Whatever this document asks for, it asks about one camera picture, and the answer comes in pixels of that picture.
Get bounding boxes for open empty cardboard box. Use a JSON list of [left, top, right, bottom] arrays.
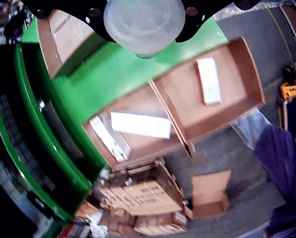
[[183, 169, 233, 220]]

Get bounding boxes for white carton red stripe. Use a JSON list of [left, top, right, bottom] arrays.
[[196, 57, 223, 106]]

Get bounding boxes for taped brown carton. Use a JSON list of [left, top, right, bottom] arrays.
[[133, 211, 188, 237]]

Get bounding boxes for orange pallet jack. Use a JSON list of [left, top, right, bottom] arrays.
[[278, 63, 296, 100]]

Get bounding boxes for divided cardboard box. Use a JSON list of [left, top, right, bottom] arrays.
[[82, 37, 266, 170]]

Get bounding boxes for stacked brown cardboard boxes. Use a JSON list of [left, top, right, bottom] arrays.
[[98, 178, 184, 217]]

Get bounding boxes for long white carton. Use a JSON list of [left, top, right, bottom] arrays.
[[110, 111, 173, 140]]

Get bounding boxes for shallow cardboard tray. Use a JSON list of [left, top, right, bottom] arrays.
[[36, 9, 107, 80]]

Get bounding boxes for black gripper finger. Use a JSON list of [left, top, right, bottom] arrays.
[[26, 0, 118, 43], [175, 0, 262, 44]]

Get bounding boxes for person in purple shirt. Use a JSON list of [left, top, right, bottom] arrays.
[[231, 109, 296, 238]]

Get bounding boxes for green metal shelf unit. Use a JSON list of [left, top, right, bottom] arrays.
[[0, 42, 109, 238]]

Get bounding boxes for white carton black print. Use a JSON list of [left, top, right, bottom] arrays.
[[89, 114, 133, 163]]

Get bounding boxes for wooden pallet frame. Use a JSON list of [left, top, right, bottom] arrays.
[[276, 97, 289, 131]]

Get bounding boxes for white bottle teal label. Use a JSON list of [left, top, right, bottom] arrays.
[[103, 0, 186, 59]]

